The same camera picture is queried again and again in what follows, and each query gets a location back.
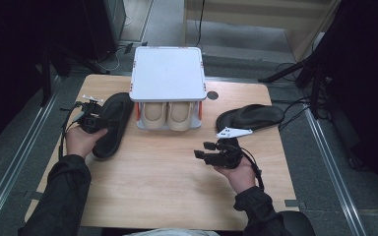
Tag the black flip-flop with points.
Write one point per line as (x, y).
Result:
(111, 144)
(252, 114)

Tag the black tripod stand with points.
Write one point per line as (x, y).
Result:
(285, 72)

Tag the person's left hand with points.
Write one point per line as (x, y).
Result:
(82, 142)

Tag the black power plug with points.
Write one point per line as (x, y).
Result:
(128, 47)

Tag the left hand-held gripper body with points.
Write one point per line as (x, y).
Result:
(90, 121)

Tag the black curtain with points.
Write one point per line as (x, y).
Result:
(367, 82)
(6, 65)

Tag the person's grey clothing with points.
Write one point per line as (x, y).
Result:
(170, 232)

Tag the white two-tier shoe rack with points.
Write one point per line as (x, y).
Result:
(167, 72)

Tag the cream clog shoe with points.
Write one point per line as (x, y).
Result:
(154, 116)
(180, 117)

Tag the metal floor rail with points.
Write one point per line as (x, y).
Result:
(331, 164)
(19, 154)

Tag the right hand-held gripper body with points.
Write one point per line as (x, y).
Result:
(226, 155)

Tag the person's right hand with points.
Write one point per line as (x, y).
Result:
(239, 178)

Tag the black cabinet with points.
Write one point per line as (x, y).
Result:
(105, 26)

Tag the black tape strip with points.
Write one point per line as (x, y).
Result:
(295, 204)
(36, 196)

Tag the black round table grommet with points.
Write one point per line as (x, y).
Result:
(212, 95)

